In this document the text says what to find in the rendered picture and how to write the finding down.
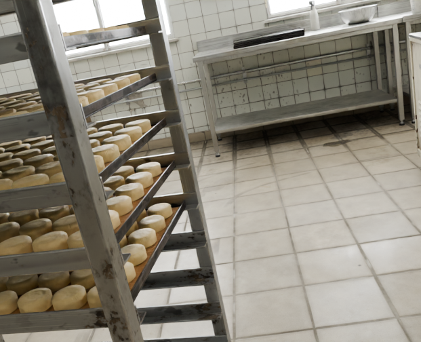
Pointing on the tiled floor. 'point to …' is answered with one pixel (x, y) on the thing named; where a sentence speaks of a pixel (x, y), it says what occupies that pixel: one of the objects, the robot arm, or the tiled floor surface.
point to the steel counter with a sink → (244, 120)
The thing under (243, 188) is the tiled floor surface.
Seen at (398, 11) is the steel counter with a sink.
